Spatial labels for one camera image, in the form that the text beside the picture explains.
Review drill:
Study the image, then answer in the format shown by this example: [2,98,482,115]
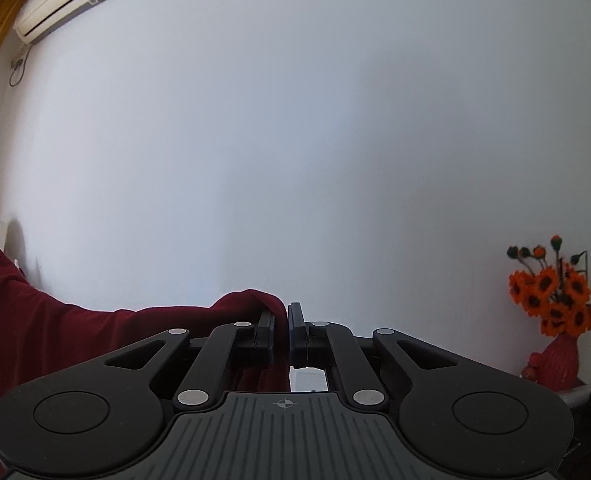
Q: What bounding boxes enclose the air conditioner power cord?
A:
[8,44,32,88]

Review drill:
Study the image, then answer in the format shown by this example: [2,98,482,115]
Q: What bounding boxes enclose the red vase with orange flowers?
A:
[505,234,591,338]

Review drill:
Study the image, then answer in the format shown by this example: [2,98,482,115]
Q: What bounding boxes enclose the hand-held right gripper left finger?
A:
[104,312,276,411]

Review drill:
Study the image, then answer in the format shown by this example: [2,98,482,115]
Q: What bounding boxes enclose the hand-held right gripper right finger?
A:
[288,302,471,413]

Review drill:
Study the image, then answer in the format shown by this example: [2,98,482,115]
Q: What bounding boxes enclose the dark red garment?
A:
[0,220,289,480]

